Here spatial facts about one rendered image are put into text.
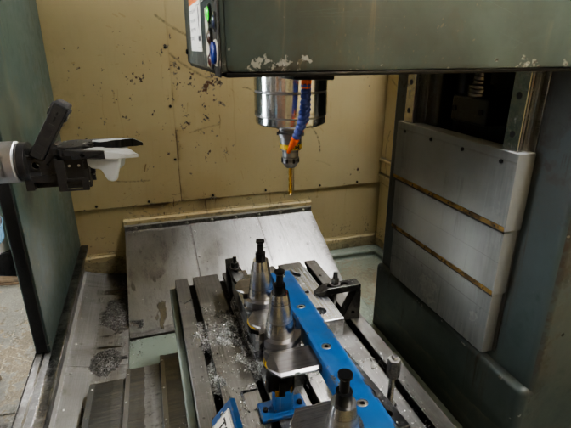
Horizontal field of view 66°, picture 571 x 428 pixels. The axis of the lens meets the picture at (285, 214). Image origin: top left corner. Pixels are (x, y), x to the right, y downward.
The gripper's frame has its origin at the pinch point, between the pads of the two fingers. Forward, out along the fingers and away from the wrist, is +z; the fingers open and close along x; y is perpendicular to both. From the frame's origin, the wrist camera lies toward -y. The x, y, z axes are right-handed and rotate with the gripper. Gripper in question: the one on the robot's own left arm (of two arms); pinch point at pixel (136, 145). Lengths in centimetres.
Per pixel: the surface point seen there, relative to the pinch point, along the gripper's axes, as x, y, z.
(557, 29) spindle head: 19, -20, 71
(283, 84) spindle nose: -3.1, -10.4, 29.3
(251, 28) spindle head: 23.4, -19.8, 19.1
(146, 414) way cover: -7, 71, -6
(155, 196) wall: -108, 45, -6
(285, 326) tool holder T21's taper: 34.4, 20.3, 21.2
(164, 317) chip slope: -64, 79, -4
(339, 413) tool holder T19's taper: 55, 16, 22
